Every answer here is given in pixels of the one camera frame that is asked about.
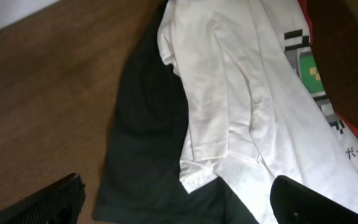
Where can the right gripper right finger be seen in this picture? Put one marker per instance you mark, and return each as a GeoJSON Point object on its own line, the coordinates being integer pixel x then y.
{"type": "Point", "coordinates": [293, 203]}

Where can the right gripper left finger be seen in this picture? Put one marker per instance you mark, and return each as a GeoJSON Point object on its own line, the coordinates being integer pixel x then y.
{"type": "Point", "coordinates": [58, 203]}

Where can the dark teal garment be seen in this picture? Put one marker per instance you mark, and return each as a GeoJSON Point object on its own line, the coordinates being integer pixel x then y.
{"type": "Point", "coordinates": [140, 181]}

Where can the red garment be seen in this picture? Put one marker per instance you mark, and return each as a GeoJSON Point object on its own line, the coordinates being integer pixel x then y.
{"type": "Point", "coordinates": [334, 44]}

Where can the white printed t-shirt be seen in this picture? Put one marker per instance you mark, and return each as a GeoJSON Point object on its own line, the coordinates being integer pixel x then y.
{"type": "Point", "coordinates": [251, 118]}

